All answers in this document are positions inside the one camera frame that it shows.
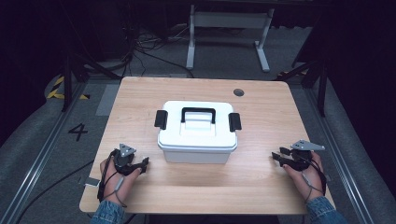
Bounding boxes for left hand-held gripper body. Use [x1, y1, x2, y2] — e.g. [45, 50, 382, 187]
[112, 143, 140, 176]

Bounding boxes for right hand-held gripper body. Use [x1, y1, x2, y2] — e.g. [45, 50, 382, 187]
[287, 139, 326, 173]

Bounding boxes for person's right hand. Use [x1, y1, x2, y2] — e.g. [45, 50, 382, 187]
[282, 150, 327, 203]

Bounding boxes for person's left hand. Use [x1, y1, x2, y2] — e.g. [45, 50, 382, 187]
[99, 149, 143, 206]

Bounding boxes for black box latch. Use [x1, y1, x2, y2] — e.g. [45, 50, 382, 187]
[153, 109, 169, 131]
[228, 112, 243, 133]

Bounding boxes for white plastic storage box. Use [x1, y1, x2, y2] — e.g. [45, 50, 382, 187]
[161, 145, 235, 165]

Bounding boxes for black tripod stand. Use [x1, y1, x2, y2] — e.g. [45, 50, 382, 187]
[60, 50, 123, 114]
[273, 57, 330, 119]

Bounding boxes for yellow black floor tape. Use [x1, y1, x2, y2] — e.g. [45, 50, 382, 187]
[46, 76, 92, 101]

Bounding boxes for grey left gripper cord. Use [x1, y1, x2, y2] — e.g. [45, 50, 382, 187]
[104, 176, 128, 208]

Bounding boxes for grey gripper cord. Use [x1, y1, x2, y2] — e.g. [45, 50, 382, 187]
[104, 176, 128, 208]
[301, 172, 325, 203]

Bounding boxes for grey right gripper cord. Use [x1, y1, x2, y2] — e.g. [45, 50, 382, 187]
[301, 172, 325, 203]

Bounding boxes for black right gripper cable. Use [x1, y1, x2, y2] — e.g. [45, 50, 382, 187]
[301, 150, 328, 196]

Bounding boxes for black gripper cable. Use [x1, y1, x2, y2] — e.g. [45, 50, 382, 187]
[96, 148, 120, 203]
[301, 150, 328, 196]

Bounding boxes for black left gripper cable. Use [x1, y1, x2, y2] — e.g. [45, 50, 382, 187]
[96, 148, 120, 203]

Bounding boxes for aluminium floor rail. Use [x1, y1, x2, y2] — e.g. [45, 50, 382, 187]
[0, 81, 90, 224]
[303, 87, 379, 224]

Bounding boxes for white box lid black handle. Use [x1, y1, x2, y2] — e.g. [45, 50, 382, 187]
[156, 100, 239, 154]

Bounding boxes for black floor cable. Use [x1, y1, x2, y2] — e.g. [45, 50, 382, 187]
[13, 159, 95, 224]

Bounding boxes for bundle of black cables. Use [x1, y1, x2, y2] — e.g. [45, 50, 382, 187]
[122, 24, 195, 79]

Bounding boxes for white metal desk frame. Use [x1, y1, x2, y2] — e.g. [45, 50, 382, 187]
[185, 4, 276, 74]

